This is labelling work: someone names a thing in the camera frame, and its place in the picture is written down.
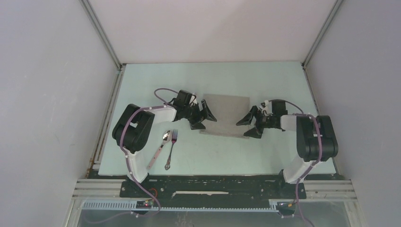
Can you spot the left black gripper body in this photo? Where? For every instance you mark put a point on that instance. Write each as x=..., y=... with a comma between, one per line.
x=191, y=111

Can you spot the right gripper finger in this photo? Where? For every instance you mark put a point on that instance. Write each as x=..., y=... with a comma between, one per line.
x=247, y=120
x=255, y=132

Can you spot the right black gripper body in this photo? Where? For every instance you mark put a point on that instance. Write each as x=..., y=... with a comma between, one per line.
x=263, y=121

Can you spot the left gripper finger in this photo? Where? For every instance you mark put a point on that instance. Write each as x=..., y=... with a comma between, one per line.
x=206, y=112
x=195, y=122

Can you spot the grey cloth napkin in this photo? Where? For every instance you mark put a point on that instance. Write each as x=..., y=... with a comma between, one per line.
x=228, y=110

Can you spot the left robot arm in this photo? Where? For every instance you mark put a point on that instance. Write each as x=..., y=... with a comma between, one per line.
x=134, y=126

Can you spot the iridescent fork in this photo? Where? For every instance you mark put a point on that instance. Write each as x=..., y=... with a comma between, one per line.
x=173, y=141

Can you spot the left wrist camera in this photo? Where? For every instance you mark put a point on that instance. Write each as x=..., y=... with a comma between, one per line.
x=193, y=100

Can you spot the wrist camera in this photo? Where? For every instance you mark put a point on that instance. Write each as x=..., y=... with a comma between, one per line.
x=193, y=100
x=264, y=106

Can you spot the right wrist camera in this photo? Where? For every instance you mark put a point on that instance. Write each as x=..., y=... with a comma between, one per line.
x=264, y=106

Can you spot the silver spoon pink handle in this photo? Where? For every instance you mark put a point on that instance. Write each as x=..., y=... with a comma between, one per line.
x=166, y=138

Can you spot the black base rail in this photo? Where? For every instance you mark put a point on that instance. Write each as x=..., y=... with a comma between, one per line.
x=255, y=191

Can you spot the white cable duct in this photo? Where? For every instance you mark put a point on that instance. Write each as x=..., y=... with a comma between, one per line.
x=152, y=206

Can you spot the left aluminium frame post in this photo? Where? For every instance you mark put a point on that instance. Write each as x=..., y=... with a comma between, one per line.
x=93, y=18

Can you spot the aluminium frame post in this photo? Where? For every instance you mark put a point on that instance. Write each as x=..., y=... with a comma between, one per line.
x=93, y=18
x=327, y=23

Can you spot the right aluminium frame post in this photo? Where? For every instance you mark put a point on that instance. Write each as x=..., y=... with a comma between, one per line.
x=327, y=23

